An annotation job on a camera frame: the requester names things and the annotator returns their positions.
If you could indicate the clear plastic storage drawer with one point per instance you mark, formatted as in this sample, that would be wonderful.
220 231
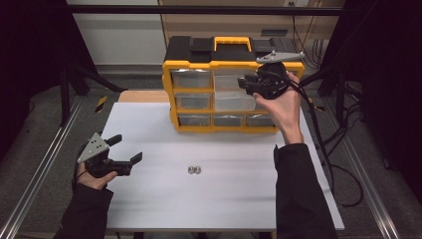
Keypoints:
232 101

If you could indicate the black metal stand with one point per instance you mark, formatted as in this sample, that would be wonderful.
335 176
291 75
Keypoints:
64 96
340 96

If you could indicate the person's right hand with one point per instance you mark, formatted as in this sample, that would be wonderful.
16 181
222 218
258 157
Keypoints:
283 113

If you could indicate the yellow black hazard tape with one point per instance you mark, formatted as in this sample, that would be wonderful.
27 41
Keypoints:
101 103
319 108

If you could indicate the black horizontal frame bar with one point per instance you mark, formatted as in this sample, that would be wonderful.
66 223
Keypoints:
199 10

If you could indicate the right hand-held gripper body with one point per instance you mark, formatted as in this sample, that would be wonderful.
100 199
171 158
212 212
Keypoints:
272 81

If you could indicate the silver hex nut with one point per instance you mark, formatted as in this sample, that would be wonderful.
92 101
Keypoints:
197 170
191 170

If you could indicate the person's left hand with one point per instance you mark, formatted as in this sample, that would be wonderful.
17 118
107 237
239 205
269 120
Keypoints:
94 182

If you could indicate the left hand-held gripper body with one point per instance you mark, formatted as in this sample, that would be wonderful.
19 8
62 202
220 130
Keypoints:
104 166

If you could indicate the black curtain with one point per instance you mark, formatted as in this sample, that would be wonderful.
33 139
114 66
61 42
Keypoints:
30 49
388 66

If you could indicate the grid of clear drawers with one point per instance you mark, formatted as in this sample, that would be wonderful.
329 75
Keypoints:
190 79

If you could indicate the aluminium rail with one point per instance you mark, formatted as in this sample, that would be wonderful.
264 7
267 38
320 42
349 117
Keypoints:
361 172
43 166

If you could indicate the dark wall vent plate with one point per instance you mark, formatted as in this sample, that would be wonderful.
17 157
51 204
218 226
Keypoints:
274 33

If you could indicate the yellow black organizer cabinet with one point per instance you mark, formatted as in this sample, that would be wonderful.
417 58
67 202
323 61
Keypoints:
185 49

